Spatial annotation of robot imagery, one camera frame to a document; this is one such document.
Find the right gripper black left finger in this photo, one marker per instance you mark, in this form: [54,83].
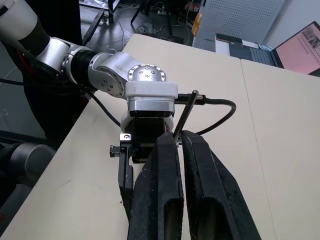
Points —
[155,187]

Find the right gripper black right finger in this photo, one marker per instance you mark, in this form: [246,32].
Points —
[212,187]

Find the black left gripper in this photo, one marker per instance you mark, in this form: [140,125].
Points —
[145,130]

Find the thin metal rod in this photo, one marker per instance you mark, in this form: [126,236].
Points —
[186,115]

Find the grey cylindrical robot part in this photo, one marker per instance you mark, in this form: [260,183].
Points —
[32,162]

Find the black robot torso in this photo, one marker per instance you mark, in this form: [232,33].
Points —
[50,112]

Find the white power strip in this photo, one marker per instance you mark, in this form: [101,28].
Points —
[149,28]

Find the open laptop pink screen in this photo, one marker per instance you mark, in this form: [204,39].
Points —
[300,55]

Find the white perforated panel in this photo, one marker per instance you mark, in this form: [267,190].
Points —
[237,17]

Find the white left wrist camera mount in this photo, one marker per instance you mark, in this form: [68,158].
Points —
[150,88]

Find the black metal frame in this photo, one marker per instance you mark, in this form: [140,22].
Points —
[96,22]

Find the yellow plastic bracket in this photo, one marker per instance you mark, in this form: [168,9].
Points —
[197,23]

